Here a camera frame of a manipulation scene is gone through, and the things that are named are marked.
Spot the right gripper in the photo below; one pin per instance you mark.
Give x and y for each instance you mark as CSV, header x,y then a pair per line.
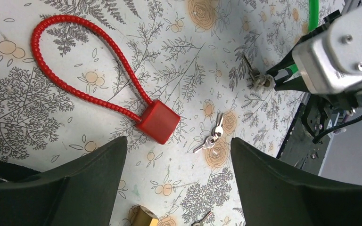
x,y
350,99

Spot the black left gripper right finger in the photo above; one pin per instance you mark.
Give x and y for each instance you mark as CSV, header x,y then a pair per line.
x,y
274,193

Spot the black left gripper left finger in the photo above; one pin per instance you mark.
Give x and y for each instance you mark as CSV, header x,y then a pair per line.
x,y
81,192

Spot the brass padlock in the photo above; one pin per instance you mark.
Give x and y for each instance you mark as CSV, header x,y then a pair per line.
x,y
142,216

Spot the green cable lock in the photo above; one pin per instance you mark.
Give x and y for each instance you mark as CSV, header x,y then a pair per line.
x,y
267,81

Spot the small silver keys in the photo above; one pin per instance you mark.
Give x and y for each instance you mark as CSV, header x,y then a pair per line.
x,y
201,222

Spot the red lock silver keys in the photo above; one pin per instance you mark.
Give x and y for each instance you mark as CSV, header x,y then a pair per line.
x,y
217,133

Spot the black white striped plush cloth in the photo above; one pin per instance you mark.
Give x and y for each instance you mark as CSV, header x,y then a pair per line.
x,y
13,173

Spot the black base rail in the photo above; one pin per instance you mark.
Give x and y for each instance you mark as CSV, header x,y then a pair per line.
x,y
313,116

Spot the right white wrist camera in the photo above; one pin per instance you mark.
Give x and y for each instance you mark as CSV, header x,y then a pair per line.
x,y
331,61

